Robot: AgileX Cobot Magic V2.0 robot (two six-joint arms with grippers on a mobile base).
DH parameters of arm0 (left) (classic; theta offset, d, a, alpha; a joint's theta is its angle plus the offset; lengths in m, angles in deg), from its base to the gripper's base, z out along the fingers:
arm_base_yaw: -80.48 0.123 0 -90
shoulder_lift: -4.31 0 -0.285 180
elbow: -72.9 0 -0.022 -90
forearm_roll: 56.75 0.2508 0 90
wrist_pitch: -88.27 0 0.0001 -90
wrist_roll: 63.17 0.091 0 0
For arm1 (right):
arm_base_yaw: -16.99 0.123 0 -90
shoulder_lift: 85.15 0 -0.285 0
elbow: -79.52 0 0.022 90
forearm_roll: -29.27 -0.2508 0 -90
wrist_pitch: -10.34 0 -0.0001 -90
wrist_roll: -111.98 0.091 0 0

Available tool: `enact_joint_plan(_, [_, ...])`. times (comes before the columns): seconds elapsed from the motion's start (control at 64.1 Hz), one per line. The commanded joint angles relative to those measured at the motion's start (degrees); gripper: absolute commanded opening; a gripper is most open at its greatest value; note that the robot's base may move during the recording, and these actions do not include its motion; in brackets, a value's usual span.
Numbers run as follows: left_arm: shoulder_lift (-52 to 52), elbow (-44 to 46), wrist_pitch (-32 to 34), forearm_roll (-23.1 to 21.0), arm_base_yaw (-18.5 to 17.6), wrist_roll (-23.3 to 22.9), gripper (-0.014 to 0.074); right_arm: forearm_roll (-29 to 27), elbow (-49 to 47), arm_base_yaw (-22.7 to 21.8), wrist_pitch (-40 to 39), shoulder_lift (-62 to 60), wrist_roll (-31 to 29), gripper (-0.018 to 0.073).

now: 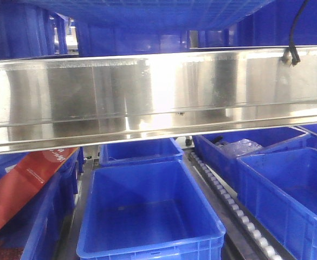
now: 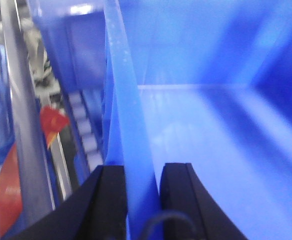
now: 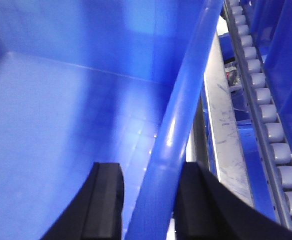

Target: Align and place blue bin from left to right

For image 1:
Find clear plastic bag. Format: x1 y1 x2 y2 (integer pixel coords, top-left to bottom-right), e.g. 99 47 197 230
218 139 263 158

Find white roller track lower shelf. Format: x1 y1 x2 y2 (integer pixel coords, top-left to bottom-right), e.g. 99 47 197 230
187 152 288 259

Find red cardboard box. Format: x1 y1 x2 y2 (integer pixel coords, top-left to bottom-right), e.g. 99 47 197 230
0 147 78 229

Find stainless steel shelf front rail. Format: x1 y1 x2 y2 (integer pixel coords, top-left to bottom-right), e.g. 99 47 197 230
0 46 317 154

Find black cable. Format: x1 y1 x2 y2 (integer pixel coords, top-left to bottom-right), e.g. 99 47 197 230
281 0 310 66

